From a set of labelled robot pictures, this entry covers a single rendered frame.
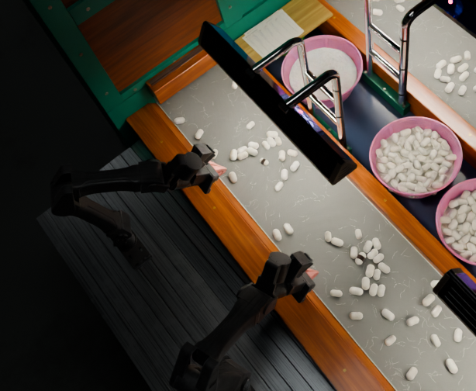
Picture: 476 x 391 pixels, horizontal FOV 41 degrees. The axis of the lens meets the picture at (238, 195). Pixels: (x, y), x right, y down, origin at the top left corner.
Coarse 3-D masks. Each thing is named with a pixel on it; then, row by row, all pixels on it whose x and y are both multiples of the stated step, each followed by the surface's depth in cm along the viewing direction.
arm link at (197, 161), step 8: (192, 152) 174; (152, 160) 176; (176, 160) 171; (184, 160) 171; (192, 160) 173; (200, 160) 174; (168, 168) 175; (176, 168) 171; (184, 168) 172; (192, 168) 171; (168, 176) 174; (184, 176) 174; (192, 176) 175; (152, 184) 172; (160, 184) 173; (168, 184) 175; (160, 192) 176
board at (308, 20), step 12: (300, 0) 224; (312, 0) 223; (288, 12) 222; (300, 12) 221; (312, 12) 220; (324, 12) 219; (300, 24) 219; (312, 24) 218; (240, 36) 222; (300, 36) 217; (252, 48) 219
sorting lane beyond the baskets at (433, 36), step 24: (336, 0) 225; (360, 0) 223; (384, 0) 221; (408, 0) 219; (360, 24) 219; (384, 24) 217; (432, 24) 213; (456, 24) 211; (384, 48) 212; (432, 48) 209; (456, 48) 207; (432, 72) 205; (456, 72) 203; (456, 96) 199
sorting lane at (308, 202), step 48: (192, 96) 220; (240, 96) 216; (192, 144) 211; (240, 144) 207; (288, 144) 204; (240, 192) 200; (288, 192) 196; (336, 192) 193; (288, 240) 189; (384, 240) 184; (336, 288) 180; (432, 288) 175; (384, 336) 172; (432, 384) 164
